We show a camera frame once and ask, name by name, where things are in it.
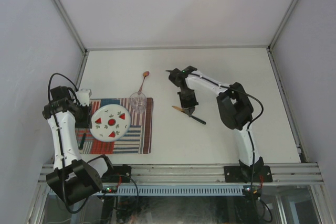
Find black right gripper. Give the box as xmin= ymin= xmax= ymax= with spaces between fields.
xmin=178 ymin=88 xmax=200 ymax=116

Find gold knife green handle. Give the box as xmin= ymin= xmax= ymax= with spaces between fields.
xmin=172 ymin=105 xmax=206 ymax=125

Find gold fork green handle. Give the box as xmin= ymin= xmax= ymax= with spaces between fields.
xmin=79 ymin=133 xmax=86 ymax=150

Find white watermelon pattern plate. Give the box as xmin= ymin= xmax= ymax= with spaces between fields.
xmin=90 ymin=104 xmax=131 ymax=142

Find clear drinking glass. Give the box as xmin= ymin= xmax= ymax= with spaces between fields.
xmin=129 ymin=92 xmax=147 ymax=114

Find pink handled spoon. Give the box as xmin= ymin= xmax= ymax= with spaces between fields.
xmin=137 ymin=71 xmax=150 ymax=95

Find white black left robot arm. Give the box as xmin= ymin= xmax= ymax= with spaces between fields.
xmin=43 ymin=86 xmax=115 ymax=207

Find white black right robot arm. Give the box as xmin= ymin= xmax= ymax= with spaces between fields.
xmin=168 ymin=66 xmax=264 ymax=182

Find black left camera cable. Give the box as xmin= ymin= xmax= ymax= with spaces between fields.
xmin=47 ymin=73 xmax=90 ymax=214

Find black camera cable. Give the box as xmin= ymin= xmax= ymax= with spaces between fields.
xmin=165 ymin=69 xmax=264 ymax=183
xmin=47 ymin=73 xmax=90 ymax=214

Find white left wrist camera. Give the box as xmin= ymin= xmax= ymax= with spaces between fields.
xmin=75 ymin=89 xmax=92 ymax=106

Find black right camera cable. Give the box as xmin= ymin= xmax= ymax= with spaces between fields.
xmin=165 ymin=69 xmax=264 ymax=183

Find aluminium front rail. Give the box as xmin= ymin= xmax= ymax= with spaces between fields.
xmin=37 ymin=163 xmax=325 ymax=184

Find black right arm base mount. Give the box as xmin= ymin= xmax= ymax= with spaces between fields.
xmin=224 ymin=165 xmax=273 ymax=183

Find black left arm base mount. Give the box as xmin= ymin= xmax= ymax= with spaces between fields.
xmin=102 ymin=165 xmax=132 ymax=183

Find grey slotted cable duct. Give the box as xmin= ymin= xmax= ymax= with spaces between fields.
xmin=102 ymin=185 xmax=244 ymax=196

